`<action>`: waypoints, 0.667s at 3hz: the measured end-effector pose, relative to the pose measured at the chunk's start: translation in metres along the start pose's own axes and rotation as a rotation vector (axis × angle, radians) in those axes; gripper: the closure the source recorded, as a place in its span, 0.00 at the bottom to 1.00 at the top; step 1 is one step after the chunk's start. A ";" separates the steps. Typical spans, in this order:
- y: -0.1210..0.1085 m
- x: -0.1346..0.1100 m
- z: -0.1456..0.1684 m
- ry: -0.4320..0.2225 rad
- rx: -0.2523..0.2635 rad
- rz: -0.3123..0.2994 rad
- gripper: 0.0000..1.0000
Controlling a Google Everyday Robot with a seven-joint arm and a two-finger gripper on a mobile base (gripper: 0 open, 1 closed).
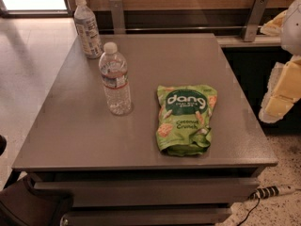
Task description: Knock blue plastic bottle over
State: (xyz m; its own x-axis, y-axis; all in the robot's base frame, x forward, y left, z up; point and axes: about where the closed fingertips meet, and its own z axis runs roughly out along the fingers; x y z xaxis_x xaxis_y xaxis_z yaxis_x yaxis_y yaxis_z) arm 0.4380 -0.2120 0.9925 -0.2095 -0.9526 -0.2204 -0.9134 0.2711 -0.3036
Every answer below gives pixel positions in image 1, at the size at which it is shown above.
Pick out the dark brown chair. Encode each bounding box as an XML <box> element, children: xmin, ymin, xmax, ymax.
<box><xmin>0</xmin><ymin>176</ymin><xmax>73</xmax><ymax>226</ymax></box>

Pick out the green dang coconut crunch bag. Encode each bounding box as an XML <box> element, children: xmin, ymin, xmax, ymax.
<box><xmin>156</xmin><ymin>85</ymin><xmax>217</xmax><ymax>156</ymax></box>

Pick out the grey drawer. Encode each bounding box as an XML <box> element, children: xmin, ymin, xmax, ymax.
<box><xmin>35</xmin><ymin>178</ymin><xmax>259</xmax><ymax>207</ymax></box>
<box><xmin>64</xmin><ymin>208</ymin><xmax>231</xmax><ymax>226</ymax></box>

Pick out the right metal wall bracket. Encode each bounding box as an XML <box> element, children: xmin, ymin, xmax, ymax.
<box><xmin>242</xmin><ymin>0</ymin><xmax>269</xmax><ymax>42</ymax></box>

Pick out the left metal wall bracket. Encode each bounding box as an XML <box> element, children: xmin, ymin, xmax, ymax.
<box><xmin>109</xmin><ymin>0</ymin><xmax>126</xmax><ymax>34</ymax></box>

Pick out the metal wall bracket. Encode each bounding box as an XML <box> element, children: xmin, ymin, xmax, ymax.
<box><xmin>242</xmin><ymin>0</ymin><xmax>269</xmax><ymax>42</ymax></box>
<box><xmin>109</xmin><ymin>0</ymin><xmax>126</xmax><ymax>34</ymax></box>

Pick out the grey lower drawer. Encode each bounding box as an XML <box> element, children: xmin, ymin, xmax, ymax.
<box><xmin>64</xmin><ymin>208</ymin><xmax>231</xmax><ymax>226</ymax></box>

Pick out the blue label plastic bottle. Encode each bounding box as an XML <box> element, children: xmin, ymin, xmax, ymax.
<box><xmin>74</xmin><ymin>0</ymin><xmax>103</xmax><ymax>59</ymax></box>

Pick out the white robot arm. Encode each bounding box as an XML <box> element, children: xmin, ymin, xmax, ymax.
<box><xmin>259</xmin><ymin>0</ymin><xmax>301</xmax><ymax>123</ymax></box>

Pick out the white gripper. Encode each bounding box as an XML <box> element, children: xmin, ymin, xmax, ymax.
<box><xmin>259</xmin><ymin>10</ymin><xmax>301</xmax><ymax>123</ymax></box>

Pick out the white power strip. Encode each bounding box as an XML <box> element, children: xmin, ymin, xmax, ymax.
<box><xmin>248</xmin><ymin>185</ymin><xmax>295</xmax><ymax>200</ymax></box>

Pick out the red label clear water bottle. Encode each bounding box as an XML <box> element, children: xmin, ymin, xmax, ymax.
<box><xmin>99</xmin><ymin>42</ymin><xmax>132</xmax><ymax>116</ymax></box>

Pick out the black cable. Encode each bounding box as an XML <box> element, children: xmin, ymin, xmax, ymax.
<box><xmin>237</xmin><ymin>197</ymin><xmax>261</xmax><ymax>226</ymax></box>

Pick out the grey upper drawer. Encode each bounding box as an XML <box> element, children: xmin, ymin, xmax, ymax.
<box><xmin>35</xmin><ymin>178</ymin><xmax>259</xmax><ymax>207</ymax></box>

